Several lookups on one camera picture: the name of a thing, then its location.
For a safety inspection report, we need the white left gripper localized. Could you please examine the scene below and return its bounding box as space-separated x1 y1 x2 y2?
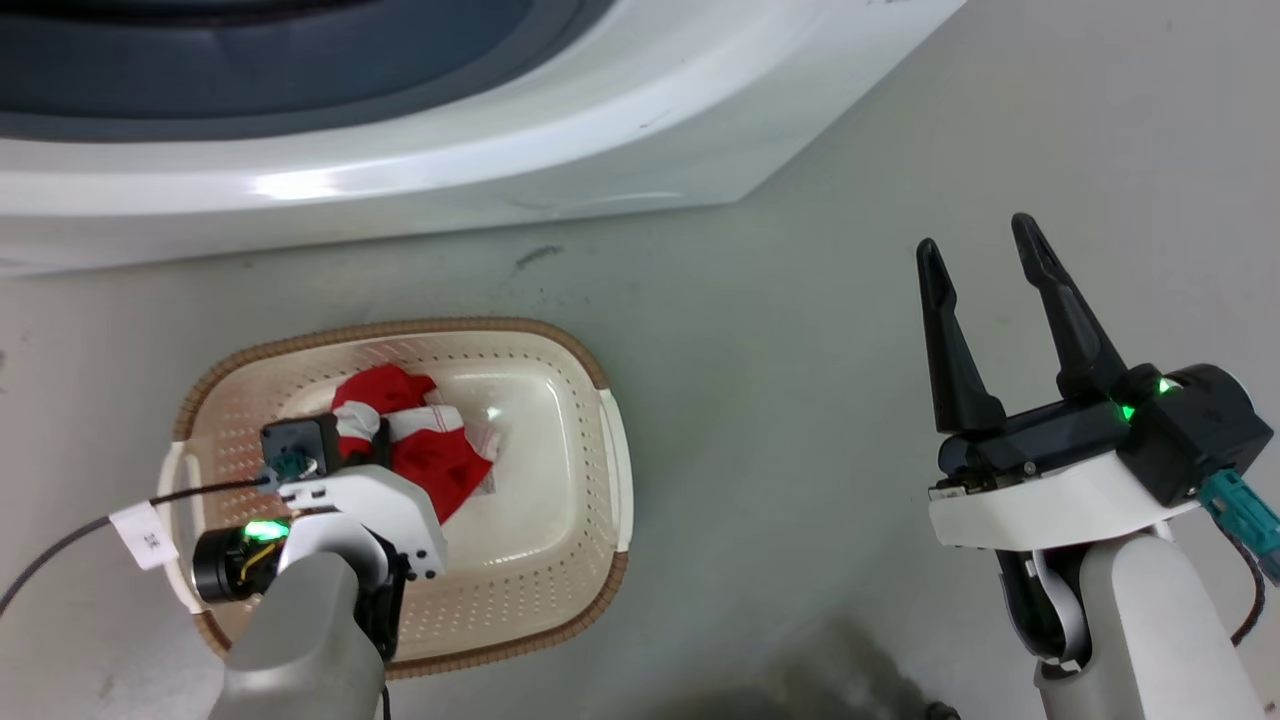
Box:
192 464 448 604

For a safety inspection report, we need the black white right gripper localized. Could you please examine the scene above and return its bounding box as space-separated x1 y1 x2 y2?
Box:
916 212 1201 552

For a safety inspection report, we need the red and white garment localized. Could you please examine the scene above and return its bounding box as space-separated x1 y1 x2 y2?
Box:
330 364 501 526

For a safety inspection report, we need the cream laundry basket brown rim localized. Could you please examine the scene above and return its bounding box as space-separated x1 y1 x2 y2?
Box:
157 317 634 681

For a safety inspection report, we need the white washing machine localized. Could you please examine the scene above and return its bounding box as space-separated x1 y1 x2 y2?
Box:
0 0 969 278

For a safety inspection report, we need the white cable label tag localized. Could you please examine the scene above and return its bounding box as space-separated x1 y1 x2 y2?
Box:
108 502 180 572

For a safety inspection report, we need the teal plug black cable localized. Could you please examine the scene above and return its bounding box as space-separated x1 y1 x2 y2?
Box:
1198 469 1280 648

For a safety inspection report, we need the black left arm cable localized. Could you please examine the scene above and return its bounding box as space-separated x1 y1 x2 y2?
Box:
0 476 276 617

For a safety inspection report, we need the dark grey washer door ring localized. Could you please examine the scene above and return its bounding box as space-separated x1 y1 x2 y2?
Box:
0 0 613 143

